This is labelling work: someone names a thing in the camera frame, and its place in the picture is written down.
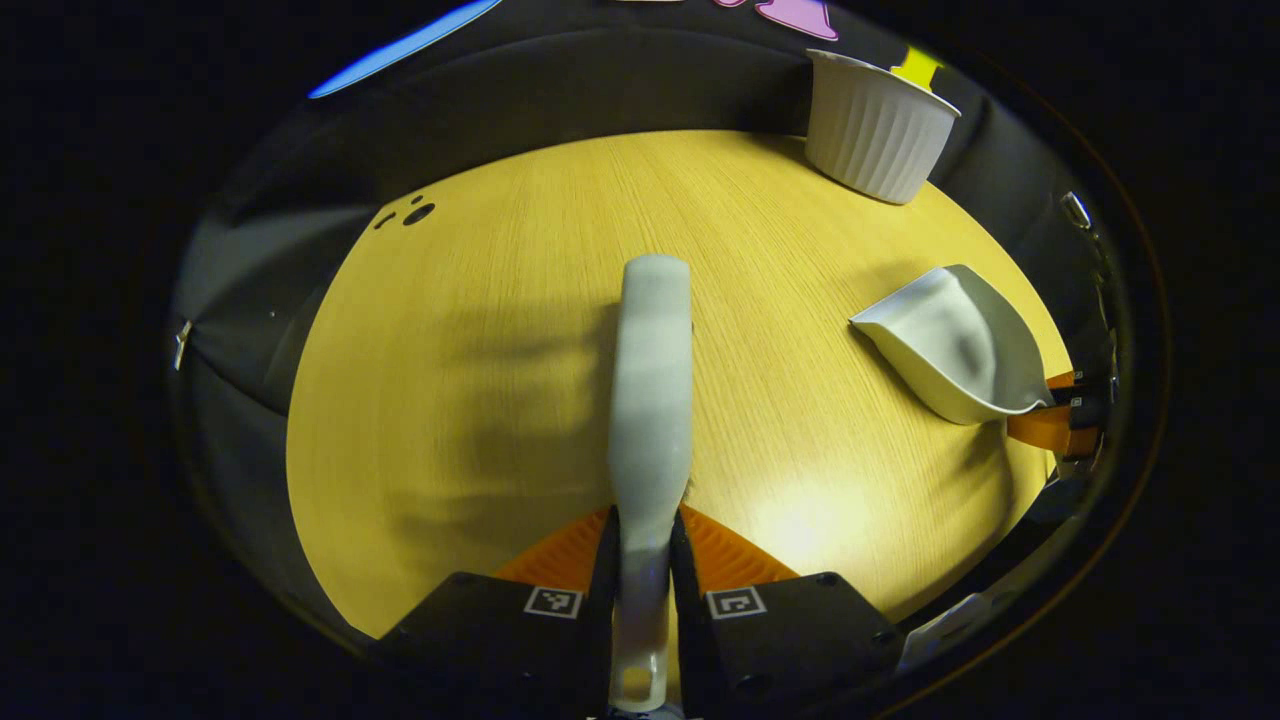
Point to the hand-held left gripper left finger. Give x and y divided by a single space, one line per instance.
603 620

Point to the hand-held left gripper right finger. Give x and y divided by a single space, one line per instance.
690 620

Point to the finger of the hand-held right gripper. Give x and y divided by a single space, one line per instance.
1050 428
1080 385

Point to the white dustpan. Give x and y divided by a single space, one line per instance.
950 350

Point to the small white broom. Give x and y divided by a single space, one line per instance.
650 400

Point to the white ribbed garbage bin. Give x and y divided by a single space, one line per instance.
875 130

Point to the wooden desktop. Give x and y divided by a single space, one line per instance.
480 300

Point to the small metal clip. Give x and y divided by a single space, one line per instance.
182 343

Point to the black backdrop cloth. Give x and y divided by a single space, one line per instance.
600 80

